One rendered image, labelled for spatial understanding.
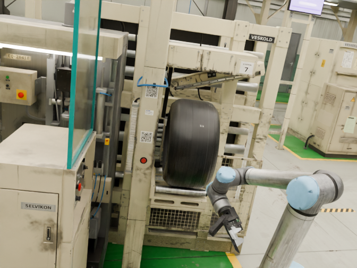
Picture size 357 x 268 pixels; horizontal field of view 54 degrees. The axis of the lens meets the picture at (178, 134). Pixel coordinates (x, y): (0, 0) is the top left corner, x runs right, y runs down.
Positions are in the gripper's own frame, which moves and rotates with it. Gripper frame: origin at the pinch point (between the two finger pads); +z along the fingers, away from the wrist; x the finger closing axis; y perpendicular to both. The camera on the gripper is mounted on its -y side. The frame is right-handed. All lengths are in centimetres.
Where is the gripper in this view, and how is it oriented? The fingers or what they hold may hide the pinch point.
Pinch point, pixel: (236, 247)
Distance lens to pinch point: 177.4
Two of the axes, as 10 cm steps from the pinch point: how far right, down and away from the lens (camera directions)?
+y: 9.3, -3.6, 0.4
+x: 2.3, 6.5, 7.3
